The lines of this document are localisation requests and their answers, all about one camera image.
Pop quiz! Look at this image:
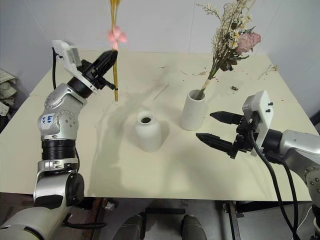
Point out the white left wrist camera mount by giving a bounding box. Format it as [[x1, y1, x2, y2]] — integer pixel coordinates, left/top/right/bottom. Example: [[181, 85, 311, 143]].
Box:
[[51, 39, 102, 95]]

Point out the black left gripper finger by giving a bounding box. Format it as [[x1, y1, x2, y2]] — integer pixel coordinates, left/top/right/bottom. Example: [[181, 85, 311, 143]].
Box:
[[98, 53, 119, 76], [91, 50, 117, 71]]

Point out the dried flower bouquet pink rose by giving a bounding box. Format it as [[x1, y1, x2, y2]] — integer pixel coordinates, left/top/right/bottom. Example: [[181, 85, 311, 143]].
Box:
[[196, 0, 262, 100]]

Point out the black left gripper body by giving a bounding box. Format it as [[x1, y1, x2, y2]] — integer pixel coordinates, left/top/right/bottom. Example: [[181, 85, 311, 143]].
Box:
[[79, 59, 117, 91]]

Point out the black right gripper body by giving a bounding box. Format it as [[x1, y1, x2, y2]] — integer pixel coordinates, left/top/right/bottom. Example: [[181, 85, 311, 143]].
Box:
[[228, 112, 260, 160]]

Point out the thin white cable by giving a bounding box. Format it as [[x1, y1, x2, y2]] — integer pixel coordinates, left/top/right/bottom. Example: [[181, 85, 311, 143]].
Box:
[[305, 203, 316, 227]]

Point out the rusty brown beam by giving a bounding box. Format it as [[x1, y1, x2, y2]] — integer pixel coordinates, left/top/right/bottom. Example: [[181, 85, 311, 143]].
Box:
[[81, 198, 109, 240]]

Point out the thin loose straw twig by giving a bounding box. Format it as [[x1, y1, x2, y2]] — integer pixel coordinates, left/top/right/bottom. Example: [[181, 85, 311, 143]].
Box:
[[153, 84, 170, 100]]

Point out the loose dried flower sprig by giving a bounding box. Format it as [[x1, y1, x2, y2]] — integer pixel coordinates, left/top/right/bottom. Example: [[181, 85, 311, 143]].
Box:
[[258, 63, 279, 81]]

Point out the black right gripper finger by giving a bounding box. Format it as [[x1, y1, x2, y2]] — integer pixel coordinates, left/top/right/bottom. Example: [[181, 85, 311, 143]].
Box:
[[209, 110, 242, 126], [195, 132, 235, 154]]

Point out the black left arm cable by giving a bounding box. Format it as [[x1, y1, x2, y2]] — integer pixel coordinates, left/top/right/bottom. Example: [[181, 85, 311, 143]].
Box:
[[51, 46, 63, 90]]

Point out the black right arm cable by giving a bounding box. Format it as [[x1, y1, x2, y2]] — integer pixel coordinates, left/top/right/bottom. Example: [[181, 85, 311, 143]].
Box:
[[248, 126, 301, 240], [267, 152, 302, 240]]

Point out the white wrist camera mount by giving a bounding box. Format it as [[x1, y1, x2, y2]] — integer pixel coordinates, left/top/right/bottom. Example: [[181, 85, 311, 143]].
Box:
[[241, 89, 275, 157], [51, 39, 102, 95]]

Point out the pink flower yellow stem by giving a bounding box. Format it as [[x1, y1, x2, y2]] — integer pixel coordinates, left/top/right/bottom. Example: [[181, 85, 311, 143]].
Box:
[[106, 0, 129, 103]]

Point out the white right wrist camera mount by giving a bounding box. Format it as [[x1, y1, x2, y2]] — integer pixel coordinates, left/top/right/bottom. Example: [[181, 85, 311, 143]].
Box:
[[241, 89, 275, 157]]

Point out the crumpled pale cloth pile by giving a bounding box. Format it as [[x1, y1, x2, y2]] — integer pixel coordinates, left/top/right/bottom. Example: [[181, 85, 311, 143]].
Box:
[[0, 68, 19, 124]]

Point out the white bottle-shaped vase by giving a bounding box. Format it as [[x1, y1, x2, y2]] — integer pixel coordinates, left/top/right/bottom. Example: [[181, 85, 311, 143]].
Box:
[[134, 110, 164, 153]]

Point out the dark rounded shape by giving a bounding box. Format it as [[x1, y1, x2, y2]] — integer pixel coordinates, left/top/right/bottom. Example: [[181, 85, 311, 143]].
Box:
[[180, 214, 208, 240], [119, 214, 147, 240]]

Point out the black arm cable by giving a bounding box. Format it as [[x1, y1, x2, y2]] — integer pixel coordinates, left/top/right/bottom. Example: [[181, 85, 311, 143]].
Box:
[[248, 126, 301, 240], [51, 46, 63, 90], [267, 152, 302, 240]]

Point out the white cylinder vase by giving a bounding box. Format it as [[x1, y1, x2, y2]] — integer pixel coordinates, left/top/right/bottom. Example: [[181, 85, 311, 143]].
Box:
[[180, 89, 208, 131]]

